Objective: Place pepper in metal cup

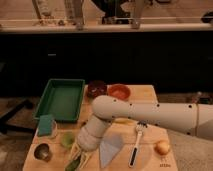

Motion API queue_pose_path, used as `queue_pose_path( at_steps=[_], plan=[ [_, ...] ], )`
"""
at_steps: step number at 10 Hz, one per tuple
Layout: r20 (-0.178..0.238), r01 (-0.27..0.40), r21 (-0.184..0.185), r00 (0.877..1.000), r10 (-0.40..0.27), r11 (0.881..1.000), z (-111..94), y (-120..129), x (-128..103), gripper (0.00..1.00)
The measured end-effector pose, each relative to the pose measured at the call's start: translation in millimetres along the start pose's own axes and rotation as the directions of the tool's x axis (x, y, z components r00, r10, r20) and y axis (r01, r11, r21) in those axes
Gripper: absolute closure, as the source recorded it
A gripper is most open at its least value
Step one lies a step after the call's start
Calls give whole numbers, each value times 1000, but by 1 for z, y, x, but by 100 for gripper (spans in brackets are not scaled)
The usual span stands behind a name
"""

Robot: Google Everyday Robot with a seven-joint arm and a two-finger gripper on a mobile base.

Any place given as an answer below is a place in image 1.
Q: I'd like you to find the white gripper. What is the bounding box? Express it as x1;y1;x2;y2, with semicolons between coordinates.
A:
69;127;101;166

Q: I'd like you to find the green pepper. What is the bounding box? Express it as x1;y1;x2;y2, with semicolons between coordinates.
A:
65;157;80;171

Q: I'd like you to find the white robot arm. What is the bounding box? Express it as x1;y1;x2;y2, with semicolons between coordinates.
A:
70;95;213;168

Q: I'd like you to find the metal cup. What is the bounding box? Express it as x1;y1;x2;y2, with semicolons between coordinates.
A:
34;143;52;162

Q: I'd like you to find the grey folded cloth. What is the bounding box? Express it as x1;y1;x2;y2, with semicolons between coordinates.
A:
99;134;124;168

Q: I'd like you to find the teal sponge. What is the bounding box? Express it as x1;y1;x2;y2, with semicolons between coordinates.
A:
37;115;54;137

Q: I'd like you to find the yellow banana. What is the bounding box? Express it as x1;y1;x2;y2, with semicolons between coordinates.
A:
114;118;134;125

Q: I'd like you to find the green plastic tray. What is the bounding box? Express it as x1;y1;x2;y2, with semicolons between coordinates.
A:
34;79;85;123

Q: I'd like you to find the dark red bowl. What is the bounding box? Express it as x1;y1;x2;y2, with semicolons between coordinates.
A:
87;80;107;98

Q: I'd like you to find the orange bowl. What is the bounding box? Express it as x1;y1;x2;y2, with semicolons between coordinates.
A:
107;84;131;101

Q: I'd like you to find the yellow onion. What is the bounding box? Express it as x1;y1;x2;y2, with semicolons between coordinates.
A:
155;140;170;155

